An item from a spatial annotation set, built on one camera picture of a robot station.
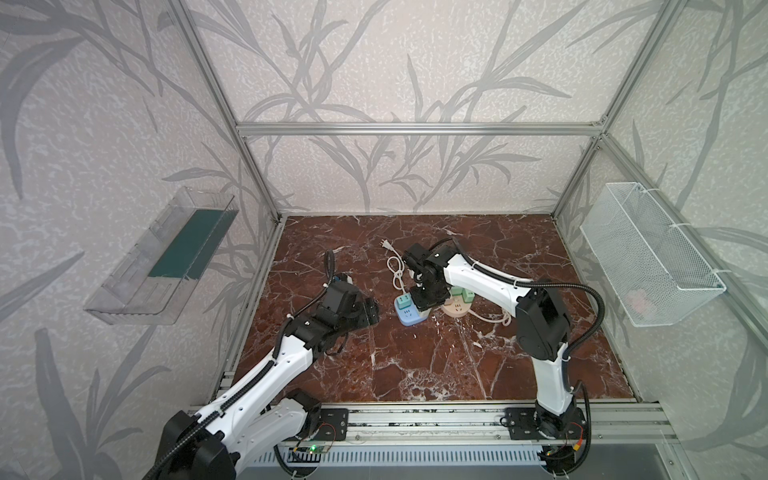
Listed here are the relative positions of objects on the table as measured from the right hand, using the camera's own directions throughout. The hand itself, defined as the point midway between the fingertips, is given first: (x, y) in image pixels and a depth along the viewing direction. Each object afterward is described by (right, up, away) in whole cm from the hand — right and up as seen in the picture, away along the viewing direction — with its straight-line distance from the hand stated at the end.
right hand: (421, 298), depth 89 cm
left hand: (-14, +1, -8) cm, 16 cm away
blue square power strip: (-3, -5, 0) cm, 6 cm away
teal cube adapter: (-5, -1, -1) cm, 5 cm away
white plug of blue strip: (-12, +16, +20) cm, 29 cm away
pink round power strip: (+11, -3, +3) cm, 12 cm away
